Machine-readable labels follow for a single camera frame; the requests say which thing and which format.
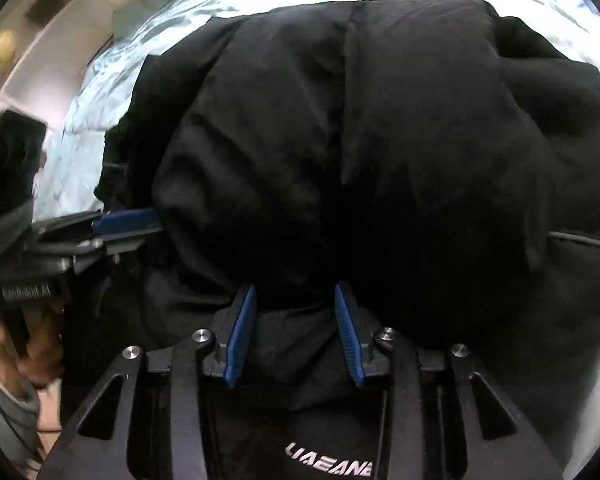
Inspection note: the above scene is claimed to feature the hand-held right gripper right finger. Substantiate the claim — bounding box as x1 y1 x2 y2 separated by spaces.
333 281 566 480

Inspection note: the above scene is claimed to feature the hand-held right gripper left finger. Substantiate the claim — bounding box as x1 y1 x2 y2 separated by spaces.
37 282 259 480

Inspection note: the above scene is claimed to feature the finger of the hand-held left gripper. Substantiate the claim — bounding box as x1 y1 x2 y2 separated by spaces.
55 235 148 273
32 206 165 237

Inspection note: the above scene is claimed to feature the black hooded jacket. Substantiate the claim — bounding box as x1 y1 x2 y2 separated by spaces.
60 0 600 480

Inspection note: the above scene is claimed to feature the person's left forearm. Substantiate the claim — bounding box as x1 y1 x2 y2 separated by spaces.
0 355 45 471

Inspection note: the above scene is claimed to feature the person's left hand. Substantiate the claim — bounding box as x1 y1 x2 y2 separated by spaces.
0 302 67 388

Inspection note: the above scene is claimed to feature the light blue duvet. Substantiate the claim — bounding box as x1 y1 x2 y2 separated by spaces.
32 0 600 476

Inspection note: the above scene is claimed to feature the white wall shelf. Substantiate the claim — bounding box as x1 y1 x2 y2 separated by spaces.
0 0 116 111

